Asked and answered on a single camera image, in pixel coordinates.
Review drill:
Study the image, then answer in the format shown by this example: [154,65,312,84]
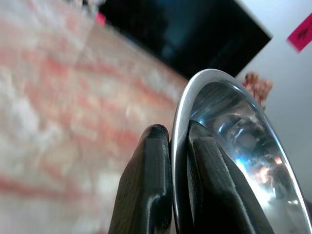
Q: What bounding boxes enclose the red yellow flower decoration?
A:
[242,72,273,110]

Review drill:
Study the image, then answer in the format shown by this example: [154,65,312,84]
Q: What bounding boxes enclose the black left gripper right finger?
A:
[187,120,276,234]

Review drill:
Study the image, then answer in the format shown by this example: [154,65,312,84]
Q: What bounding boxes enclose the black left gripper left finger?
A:
[108,124,174,234]

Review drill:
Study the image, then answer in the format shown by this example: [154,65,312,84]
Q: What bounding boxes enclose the black flat screen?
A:
[97,0,273,80]

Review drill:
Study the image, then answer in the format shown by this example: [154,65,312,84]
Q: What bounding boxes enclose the red white patterned tablecloth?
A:
[0,0,189,234]

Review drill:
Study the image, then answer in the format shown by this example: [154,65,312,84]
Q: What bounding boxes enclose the small pink tag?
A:
[95,12,107,26]

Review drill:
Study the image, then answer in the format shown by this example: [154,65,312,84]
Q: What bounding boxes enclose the pink paper tag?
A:
[287,12,312,53]

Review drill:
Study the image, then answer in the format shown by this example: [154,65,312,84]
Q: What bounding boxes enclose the shiny steel plate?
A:
[170,69,312,234]

